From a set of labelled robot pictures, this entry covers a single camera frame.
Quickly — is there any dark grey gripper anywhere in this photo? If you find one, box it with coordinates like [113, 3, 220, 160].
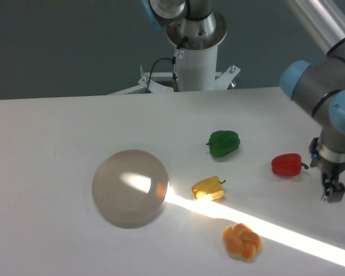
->
[309, 137, 345, 202]

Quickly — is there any red toy bell pepper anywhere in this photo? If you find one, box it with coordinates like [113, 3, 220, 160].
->
[271, 153, 309, 177]

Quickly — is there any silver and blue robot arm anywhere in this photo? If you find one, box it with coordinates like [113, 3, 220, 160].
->
[141, 1, 345, 202]

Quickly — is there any green toy bell pepper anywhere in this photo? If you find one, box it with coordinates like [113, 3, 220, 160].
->
[206, 130, 240, 158]

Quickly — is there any yellow toy bell pepper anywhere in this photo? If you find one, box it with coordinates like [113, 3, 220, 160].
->
[191, 176, 226, 201]

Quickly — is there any orange knotted bread roll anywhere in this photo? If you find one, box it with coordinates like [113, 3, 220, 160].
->
[222, 223, 262, 262]

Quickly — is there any beige round plate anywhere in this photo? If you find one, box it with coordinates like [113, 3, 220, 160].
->
[92, 149, 168, 228]

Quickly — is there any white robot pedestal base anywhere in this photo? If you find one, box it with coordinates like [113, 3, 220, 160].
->
[106, 11, 242, 96]

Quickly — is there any black cable with connector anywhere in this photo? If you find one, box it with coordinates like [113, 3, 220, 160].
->
[145, 36, 189, 93]

